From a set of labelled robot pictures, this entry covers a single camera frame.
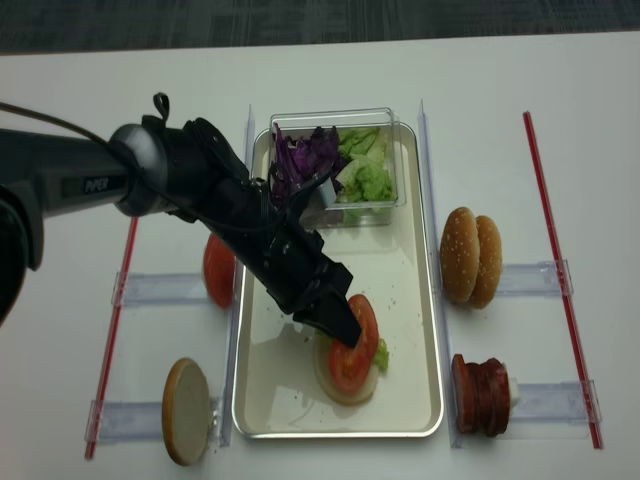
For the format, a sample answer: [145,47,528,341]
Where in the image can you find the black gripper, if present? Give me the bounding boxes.
[197,174,362,347]

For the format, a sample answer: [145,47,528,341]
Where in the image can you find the tomato slice front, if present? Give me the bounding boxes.
[328,294,379,395]

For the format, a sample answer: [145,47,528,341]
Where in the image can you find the tomato slice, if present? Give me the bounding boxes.
[202,234,235,309]
[328,294,379,395]

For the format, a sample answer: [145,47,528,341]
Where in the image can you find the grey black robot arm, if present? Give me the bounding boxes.
[1,116,361,346]

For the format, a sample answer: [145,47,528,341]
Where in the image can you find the green lettuce leaf on bun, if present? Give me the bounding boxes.
[313,332,389,373]

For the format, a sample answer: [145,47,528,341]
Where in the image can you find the green lettuce in container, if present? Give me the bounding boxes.
[336,127,396,203]

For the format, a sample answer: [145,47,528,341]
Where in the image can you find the tomato slice rear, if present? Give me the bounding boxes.
[202,234,235,309]

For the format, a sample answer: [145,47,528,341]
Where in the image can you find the meat patty front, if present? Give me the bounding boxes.
[451,354,475,433]

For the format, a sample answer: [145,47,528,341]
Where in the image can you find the stacked meat patties rear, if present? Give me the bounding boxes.
[467,358,511,437]

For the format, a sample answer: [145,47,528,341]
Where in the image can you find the bottom bun slice on tray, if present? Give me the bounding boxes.
[312,334,380,406]

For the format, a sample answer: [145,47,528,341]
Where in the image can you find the white metal tray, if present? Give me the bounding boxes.
[233,124,443,439]

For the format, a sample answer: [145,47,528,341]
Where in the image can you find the sesame bun top front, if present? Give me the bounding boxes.
[439,207,480,304]

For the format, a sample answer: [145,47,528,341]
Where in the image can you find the sesame bun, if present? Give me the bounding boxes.
[439,207,480,304]
[469,215,502,309]

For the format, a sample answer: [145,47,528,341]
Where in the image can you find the purple cabbage leaves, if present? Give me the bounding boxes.
[270,124,346,204]

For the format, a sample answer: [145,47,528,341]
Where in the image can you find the clear plastic salad container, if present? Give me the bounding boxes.
[264,107,404,229]

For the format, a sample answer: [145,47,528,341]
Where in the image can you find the sesame bun top rear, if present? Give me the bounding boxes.
[469,215,502,309]

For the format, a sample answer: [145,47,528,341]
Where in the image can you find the clear pusher track upper left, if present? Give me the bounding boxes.
[111,273,208,308]

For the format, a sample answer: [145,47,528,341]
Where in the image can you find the clear pusher track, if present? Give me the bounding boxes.
[111,273,208,308]
[452,380,597,449]
[496,260,574,297]
[84,397,224,446]

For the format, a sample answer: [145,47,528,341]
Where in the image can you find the bun slice standing left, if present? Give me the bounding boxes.
[161,357,212,466]

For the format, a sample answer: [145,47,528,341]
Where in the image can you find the white pusher block lower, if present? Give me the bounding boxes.
[508,377,520,414]

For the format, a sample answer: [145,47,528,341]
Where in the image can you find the clear pusher track upper right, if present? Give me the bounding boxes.
[496,260,574,297]

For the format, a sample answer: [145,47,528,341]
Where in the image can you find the clear pusher track lower left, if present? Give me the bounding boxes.
[84,397,224,446]

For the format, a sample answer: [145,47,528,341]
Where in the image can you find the clear pusher track lower right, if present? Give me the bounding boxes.
[452,380,597,449]

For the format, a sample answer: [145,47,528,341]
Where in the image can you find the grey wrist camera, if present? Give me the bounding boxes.
[315,176,337,209]

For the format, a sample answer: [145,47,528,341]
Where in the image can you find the red straw rail left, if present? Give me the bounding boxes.
[84,217,138,461]

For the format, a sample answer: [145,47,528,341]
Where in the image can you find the red straw rail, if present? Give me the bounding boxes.
[84,217,138,461]
[522,111,604,450]

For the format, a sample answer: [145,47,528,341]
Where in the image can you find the red straw rail right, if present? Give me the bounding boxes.
[522,111,604,450]

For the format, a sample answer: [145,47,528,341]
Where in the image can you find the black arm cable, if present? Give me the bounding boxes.
[0,92,331,236]

